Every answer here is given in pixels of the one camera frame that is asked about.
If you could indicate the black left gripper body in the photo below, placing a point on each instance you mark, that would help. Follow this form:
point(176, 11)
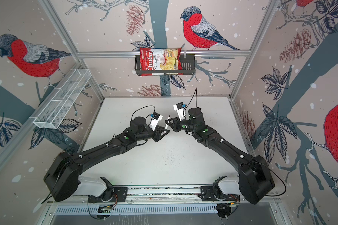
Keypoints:
point(155, 134)

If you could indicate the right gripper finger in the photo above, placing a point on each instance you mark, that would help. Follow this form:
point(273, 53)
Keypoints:
point(172, 120)
point(173, 126)

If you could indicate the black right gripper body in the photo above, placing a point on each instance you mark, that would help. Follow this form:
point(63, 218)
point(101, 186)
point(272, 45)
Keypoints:
point(185, 125)

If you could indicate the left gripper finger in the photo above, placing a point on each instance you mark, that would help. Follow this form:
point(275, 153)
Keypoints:
point(162, 130)
point(159, 137)

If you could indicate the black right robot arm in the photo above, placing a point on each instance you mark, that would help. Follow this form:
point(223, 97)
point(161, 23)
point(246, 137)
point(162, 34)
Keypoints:
point(254, 177)

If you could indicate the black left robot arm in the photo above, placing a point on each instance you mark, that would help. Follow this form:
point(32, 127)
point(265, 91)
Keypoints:
point(62, 178)

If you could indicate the red cassava chips bag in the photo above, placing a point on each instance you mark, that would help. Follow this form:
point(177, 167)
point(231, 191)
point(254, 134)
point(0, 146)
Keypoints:
point(152, 59)

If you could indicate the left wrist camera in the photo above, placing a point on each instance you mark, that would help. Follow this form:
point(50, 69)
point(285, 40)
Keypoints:
point(155, 120)

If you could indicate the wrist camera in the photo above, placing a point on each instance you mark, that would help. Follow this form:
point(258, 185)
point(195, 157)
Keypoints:
point(155, 120)
point(180, 109)

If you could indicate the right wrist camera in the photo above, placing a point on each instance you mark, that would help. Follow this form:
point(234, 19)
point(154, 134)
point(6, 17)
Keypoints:
point(180, 109)

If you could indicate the black wall basket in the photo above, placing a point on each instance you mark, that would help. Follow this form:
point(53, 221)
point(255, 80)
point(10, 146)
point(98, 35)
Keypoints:
point(187, 63)

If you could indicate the aluminium mounting rail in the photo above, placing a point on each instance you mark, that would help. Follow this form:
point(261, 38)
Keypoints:
point(159, 193)

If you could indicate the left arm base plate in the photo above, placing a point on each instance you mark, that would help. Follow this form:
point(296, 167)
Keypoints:
point(111, 195)

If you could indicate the white perforated cable duct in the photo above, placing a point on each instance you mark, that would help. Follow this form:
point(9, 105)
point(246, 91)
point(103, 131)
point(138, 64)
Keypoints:
point(138, 209)

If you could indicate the white wire mesh shelf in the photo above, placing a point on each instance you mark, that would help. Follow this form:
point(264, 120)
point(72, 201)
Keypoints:
point(64, 97)

